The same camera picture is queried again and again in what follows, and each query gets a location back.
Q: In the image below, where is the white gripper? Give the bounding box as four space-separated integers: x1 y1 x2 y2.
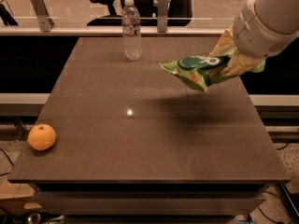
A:
209 0 297 77

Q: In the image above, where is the green rice chip bag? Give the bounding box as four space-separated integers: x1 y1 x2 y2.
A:
161 48 265 92

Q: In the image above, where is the black office chair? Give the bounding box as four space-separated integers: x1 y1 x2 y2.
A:
87 0 192 26

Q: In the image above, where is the clear plastic water bottle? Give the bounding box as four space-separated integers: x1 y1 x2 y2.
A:
121 0 142 61

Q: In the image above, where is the orange fruit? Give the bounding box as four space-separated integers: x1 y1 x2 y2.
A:
28 124 56 151

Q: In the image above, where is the right metal bracket post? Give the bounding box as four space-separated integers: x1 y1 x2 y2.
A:
157 0 168 33

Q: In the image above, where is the metal bracket post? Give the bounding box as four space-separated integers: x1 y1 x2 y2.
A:
157 0 168 33
30 0 54 32

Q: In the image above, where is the left metal bracket post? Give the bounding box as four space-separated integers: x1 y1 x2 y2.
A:
30 0 54 32

